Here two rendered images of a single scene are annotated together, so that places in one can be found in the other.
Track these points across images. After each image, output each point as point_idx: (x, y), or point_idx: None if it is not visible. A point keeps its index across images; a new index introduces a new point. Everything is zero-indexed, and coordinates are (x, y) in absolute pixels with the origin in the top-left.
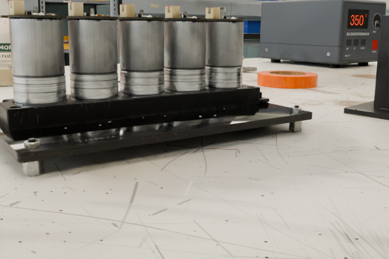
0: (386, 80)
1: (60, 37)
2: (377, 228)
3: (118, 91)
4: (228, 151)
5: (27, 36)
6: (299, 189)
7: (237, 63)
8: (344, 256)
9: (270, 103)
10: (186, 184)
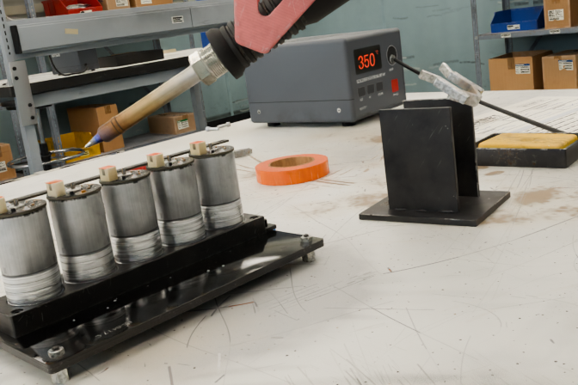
0: (396, 178)
1: (48, 226)
2: (382, 367)
3: (114, 261)
4: (245, 306)
5: (16, 235)
6: (318, 340)
7: (235, 197)
8: None
9: (278, 231)
10: (216, 358)
